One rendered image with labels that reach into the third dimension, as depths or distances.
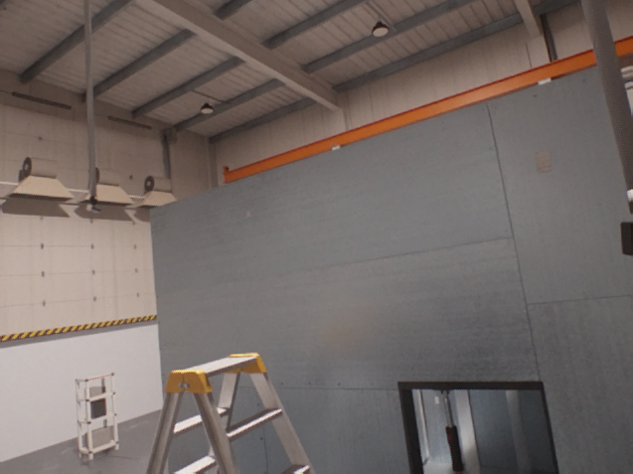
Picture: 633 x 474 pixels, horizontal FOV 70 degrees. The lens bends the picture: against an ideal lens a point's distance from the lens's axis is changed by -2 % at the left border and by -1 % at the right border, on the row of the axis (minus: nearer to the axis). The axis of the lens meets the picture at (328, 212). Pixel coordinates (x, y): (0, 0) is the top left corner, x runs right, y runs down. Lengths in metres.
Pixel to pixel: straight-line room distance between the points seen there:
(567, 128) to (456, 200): 0.48
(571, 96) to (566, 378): 1.01
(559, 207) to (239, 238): 1.59
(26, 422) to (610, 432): 10.99
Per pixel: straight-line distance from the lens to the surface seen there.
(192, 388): 1.78
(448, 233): 1.92
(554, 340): 1.87
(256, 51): 10.34
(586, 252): 1.83
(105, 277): 12.27
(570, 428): 1.94
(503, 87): 10.58
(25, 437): 11.83
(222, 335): 2.68
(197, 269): 2.80
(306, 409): 2.38
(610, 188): 1.83
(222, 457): 1.78
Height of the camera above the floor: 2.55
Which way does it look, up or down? 9 degrees up
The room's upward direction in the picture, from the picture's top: 7 degrees counter-clockwise
